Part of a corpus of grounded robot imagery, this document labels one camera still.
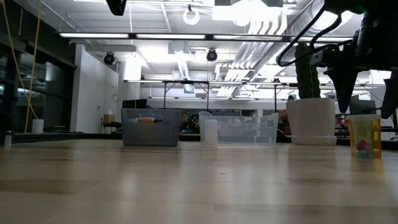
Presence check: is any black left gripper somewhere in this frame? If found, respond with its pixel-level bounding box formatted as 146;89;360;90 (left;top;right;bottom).
105;0;127;16

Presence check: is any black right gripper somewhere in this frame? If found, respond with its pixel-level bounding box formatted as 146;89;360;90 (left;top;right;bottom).
310;12;398;119

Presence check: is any dark monitor on arm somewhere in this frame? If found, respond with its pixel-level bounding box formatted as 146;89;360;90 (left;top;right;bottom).
348;93;377;116

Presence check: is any clear plastic bin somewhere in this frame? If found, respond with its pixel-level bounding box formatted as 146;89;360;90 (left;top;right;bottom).
198;111;280;147

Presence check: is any grey plastic bin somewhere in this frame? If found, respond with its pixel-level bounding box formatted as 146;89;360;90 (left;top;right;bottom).
121;108;182;147

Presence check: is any white cylindrical bin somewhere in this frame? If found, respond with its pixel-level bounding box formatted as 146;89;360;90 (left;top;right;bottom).
30;119;45;134

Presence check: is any long ceiling light strip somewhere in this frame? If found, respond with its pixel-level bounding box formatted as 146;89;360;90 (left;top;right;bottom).
58;32;354;43

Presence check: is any green cactus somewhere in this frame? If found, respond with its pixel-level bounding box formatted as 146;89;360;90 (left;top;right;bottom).
294;42;322;100

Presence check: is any white plant pot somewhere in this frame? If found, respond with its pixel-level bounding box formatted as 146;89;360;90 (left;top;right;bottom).
285;97;338;146

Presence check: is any black monitor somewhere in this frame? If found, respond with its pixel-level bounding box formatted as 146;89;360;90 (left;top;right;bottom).
122;98;148;110

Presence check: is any long black background table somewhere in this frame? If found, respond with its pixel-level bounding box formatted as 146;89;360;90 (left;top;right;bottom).
123;79;299;113

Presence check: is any white ring light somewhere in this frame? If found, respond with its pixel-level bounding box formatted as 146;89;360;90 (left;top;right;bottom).
182;7;201;26

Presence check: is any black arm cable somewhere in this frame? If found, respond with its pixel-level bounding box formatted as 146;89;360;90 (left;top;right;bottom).
275;4;346;68

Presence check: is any yellow cable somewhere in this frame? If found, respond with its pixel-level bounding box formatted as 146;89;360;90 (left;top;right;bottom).
1;0;41;133

